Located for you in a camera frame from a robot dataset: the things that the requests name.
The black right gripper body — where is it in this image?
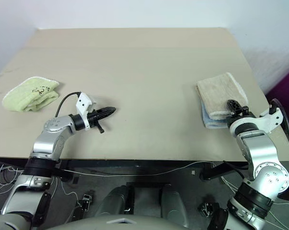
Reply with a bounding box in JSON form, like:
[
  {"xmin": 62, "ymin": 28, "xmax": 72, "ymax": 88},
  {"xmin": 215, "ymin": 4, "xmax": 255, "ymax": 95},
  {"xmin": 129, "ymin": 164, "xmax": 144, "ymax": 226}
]
[{"xmin": 230, "ymin": 111, "xmax": 257, "ymax": 122}]

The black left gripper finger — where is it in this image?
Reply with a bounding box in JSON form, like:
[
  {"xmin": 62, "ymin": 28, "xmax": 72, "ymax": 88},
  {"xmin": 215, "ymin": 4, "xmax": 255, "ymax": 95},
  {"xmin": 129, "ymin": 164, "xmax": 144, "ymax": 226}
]
[
  {"xmin": 97, "ymin": 106, "xmax": 117, "ymax": 115},
  {"xmin": 98, "ymin": 112, "xmax": 116, "ymax": 120}
]

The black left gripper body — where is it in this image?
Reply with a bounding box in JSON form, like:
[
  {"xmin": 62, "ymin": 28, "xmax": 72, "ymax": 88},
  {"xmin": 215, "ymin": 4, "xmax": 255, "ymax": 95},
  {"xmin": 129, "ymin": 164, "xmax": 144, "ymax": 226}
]
[{"xmin": 86, "ymin": 109, "xmax": 106, "ymax": 135}]

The beige towel with white trim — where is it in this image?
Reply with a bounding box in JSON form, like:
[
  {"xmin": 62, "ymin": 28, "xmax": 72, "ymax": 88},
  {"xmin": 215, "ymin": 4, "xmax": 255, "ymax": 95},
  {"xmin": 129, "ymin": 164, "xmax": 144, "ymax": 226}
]
[{"xmin": 195, "ymin": 72, "xmax": 249, "ymax": 121}]

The folded blue towel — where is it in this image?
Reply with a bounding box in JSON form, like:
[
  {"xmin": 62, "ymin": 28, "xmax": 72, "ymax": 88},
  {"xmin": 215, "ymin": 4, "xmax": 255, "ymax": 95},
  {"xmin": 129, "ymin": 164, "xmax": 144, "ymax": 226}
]
[{"xmin": 201, "ymin": 100, "xmax": 231, "ymax": 130}]

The folded green towel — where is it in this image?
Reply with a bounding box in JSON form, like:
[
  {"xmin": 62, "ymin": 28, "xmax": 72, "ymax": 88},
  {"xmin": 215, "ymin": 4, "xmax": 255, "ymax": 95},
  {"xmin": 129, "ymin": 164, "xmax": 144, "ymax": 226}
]
[{"xmin": 1, "ymin": 76, "xmax": 60, "ymax": 113}]

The black floor clamp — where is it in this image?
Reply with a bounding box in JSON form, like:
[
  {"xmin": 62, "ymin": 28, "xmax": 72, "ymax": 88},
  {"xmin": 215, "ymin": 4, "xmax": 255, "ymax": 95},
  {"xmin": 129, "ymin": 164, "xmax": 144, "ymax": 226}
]
[
  {"xmin": 81, "ymin": 191, "xmax": 95, "ymax": 212},
  {"xmin": 198, "ymin": 202, "xmax": 220, "ymax": 219}
]

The dark grey rounded robot leg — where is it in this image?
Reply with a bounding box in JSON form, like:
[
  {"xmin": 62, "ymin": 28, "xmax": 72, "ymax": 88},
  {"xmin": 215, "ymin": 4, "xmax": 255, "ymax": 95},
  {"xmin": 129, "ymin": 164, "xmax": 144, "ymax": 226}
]
[
  {"xmin": 95, "ymin": 184, "xmax": 131, "ymax": 221},
  {"xmin": 160, "ymin": 184, "xmax": 190, "ymax": 229}
]

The grey robot torso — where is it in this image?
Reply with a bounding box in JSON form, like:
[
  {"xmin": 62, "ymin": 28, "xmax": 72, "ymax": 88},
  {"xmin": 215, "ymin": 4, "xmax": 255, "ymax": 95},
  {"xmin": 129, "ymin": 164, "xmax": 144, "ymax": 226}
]
[{"xmin": 0, "ymin": 213, "xmax": 190, "ymax": 230}]

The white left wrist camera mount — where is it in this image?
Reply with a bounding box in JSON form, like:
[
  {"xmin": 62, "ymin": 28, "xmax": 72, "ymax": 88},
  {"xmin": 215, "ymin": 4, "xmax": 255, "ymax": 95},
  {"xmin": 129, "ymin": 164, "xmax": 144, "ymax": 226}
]
[{"xmin": 75, "ymin": 92, "xmax": 98, "ymax": 132}]

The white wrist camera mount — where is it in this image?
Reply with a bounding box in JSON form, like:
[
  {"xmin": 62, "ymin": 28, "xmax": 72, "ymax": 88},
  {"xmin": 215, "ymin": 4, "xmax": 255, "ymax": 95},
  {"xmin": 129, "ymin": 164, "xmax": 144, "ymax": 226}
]
[
  {"xmin": 75, "ymin": 92, "xmax": 98, "ymax": 132},
  {"xmin": 229, "ymin": 98, "xmax": 285, "ymax": 138}
]

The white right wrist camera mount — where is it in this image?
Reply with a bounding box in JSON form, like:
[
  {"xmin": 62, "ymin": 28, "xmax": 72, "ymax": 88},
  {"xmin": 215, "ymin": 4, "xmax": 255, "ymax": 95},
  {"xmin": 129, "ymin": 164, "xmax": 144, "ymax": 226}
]
[{"xmin": 229, "ymin": 98, "xmax": 285, "ymax": 138}]

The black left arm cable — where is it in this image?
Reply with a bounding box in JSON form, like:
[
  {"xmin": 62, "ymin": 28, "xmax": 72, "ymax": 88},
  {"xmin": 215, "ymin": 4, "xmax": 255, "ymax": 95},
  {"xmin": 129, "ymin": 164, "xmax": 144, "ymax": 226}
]
[{"xmin": 55, "ymin": 91, "xmax": 82, "ymax": 120}]

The black table frame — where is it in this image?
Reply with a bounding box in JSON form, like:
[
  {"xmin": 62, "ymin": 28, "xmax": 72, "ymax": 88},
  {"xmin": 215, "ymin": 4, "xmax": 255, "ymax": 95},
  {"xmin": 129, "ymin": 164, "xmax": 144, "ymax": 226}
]
[{"xmin": 53, "ymin": 158, "xmax": 250, "ymax": 183}]

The long thin white cable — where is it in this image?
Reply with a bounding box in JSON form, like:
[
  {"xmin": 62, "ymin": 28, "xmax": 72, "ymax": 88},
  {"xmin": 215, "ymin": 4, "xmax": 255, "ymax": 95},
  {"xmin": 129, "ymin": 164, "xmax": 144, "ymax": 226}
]
[{"xmin": 61, "ymin": 161, "xmax": 214, "ymax": 177}]

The tangled white floor cable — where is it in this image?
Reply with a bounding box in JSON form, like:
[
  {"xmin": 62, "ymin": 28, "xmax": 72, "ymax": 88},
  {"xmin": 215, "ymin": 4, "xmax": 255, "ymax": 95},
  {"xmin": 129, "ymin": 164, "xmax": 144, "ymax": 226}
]
[{"xmin": 0, "ymin": 159, "xmax": 84, "ymax": 211}]

